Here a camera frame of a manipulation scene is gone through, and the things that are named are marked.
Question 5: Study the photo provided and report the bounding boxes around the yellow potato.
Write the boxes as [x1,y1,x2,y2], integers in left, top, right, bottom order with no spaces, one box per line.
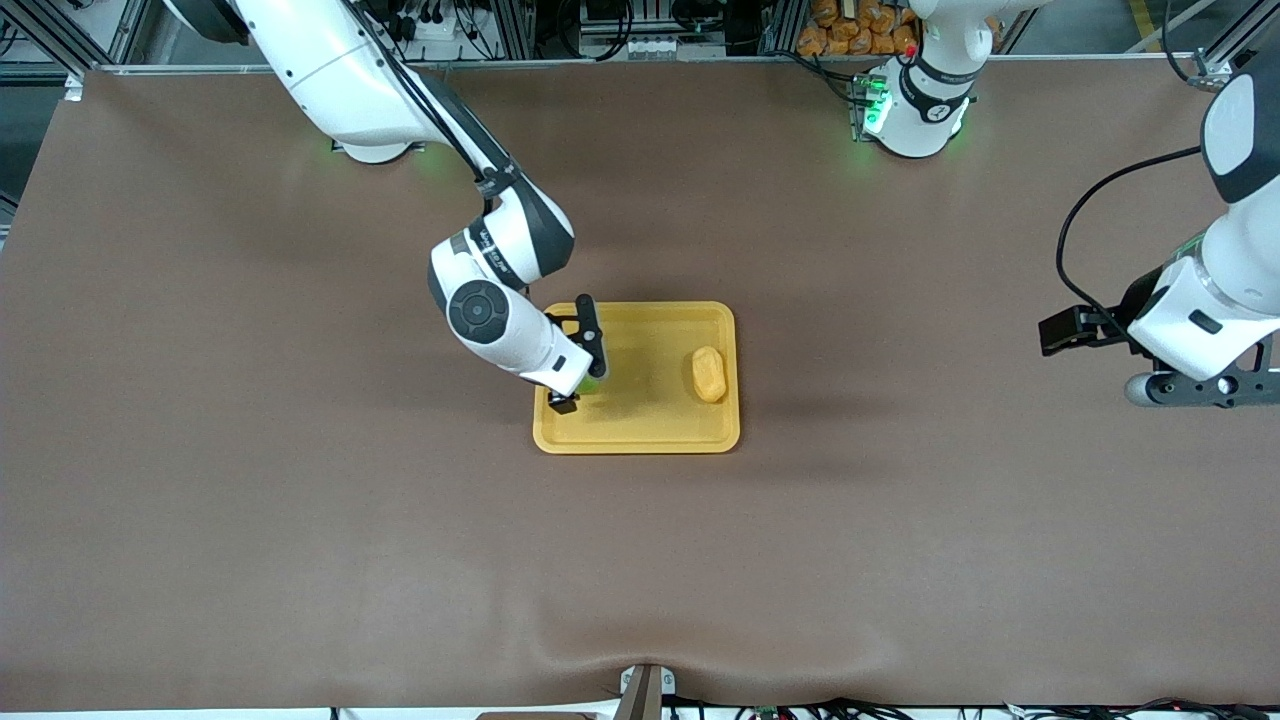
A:
[690,345,730,405]

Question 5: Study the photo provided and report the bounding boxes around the yellow plastic tray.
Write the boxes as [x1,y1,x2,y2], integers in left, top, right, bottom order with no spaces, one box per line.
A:
[531,301,743,456]

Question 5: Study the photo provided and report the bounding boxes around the brown table mat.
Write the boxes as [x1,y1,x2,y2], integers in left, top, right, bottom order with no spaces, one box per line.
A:
[0,58,1280,713]

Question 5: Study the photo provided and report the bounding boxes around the white power strip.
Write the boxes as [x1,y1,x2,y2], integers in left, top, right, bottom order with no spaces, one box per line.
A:
[390,0,483,44]

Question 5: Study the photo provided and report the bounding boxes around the orange packaged snacks pile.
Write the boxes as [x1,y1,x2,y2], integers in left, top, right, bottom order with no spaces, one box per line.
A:
[797,0,923,58]

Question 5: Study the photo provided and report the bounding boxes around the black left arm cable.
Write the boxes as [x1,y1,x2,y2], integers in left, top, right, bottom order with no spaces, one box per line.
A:
[1056,146,1202,314]

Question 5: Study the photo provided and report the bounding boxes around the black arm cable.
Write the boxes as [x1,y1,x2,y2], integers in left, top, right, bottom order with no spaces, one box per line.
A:
[1056,146,1202,314]
[353,0,523,203]

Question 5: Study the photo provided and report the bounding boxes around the aluminium frame post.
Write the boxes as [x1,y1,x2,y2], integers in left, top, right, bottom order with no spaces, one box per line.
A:
[18,0,166,75]
[1194,0,1280,82]

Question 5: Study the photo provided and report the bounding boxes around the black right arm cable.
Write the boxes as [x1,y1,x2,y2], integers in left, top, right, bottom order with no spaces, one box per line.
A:
[353,0,523,203]

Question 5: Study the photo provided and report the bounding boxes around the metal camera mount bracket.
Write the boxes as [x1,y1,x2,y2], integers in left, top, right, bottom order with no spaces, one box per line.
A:
[618,663,678,720]

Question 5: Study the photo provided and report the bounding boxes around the aluminium table edge rail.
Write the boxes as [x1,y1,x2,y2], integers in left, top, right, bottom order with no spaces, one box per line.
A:
[95,54,1203,76]

